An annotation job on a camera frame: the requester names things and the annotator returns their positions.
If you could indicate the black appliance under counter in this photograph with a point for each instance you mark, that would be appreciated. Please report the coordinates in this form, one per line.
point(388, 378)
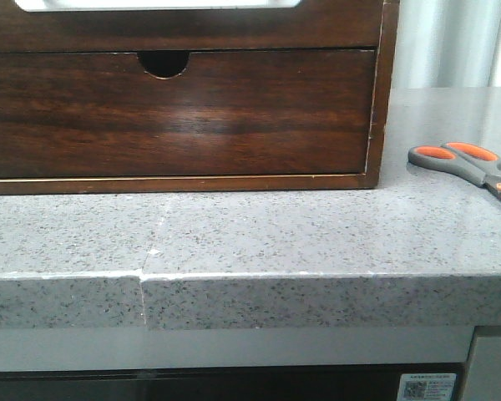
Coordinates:
point(333, 382)

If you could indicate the dark wooden drawer cabinet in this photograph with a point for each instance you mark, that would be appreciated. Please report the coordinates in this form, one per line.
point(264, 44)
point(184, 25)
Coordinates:
point(165, 64)

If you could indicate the grey cabinet door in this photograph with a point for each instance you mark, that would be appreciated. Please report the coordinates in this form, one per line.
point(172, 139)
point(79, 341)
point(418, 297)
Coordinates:
point(483, 373)

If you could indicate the white QR code sticker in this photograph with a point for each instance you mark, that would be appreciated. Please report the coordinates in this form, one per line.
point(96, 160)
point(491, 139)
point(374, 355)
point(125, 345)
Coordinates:
point(426, 387)

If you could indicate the grey orange scissors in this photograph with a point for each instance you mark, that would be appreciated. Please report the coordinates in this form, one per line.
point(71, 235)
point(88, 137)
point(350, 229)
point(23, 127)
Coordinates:
point(475, 164)

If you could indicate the wooden drawer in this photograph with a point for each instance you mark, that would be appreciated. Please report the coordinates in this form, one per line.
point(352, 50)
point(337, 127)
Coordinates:
point(65, 115)
point(311, 24)

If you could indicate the white plastic drawer handle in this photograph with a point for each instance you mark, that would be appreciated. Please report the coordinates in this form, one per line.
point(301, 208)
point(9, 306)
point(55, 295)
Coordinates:
point(35, 6)

